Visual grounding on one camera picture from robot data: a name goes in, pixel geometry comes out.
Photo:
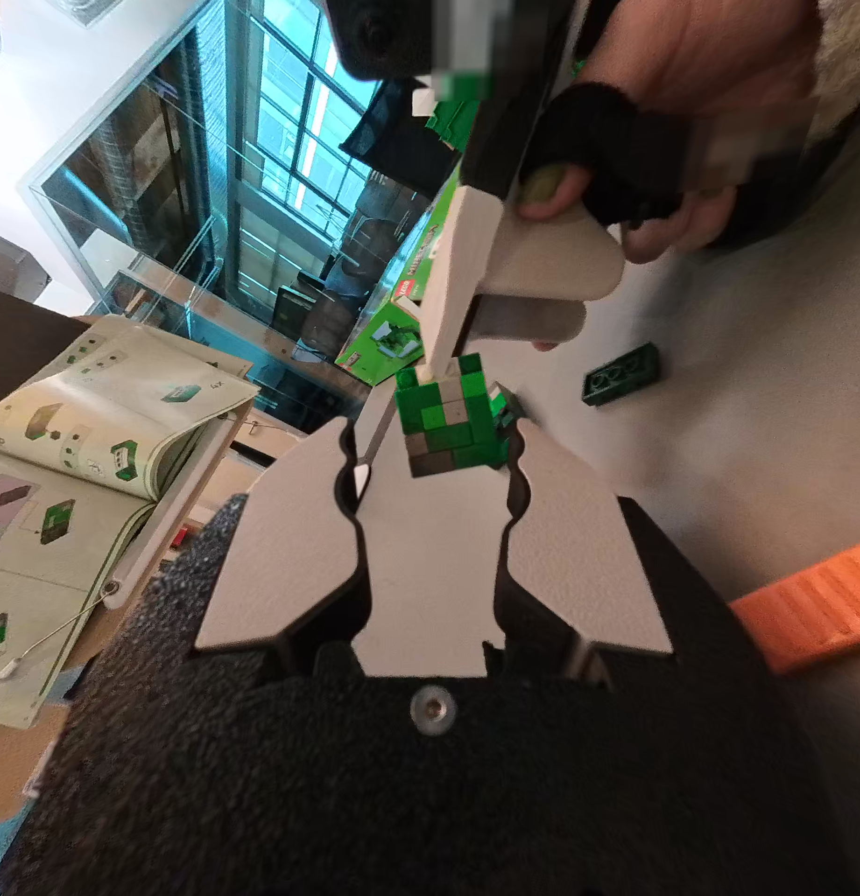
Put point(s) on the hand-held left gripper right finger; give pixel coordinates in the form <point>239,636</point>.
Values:
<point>584,560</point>

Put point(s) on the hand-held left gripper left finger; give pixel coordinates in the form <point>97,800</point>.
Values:
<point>283,560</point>

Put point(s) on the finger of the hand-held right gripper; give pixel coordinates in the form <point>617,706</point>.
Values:
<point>465,266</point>

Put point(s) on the green white lego assembly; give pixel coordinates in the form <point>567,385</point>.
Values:
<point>458,427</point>

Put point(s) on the dark green lego plate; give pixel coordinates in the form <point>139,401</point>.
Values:
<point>619,378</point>

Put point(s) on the green lego box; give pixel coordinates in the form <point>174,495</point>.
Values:
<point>381,336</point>

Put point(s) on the person's right hand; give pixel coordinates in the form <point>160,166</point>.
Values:
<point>717,56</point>

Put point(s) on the black mesh office chair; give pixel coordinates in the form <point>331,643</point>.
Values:
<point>395,147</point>

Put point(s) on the green plastic bin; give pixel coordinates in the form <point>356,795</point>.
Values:
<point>451,126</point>

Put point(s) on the open instruction booklet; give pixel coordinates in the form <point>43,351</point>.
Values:
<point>87,490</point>

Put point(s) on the orange brick separator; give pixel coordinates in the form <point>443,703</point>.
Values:
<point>815,609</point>

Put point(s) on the black panel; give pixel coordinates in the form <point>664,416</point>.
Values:
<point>17,343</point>

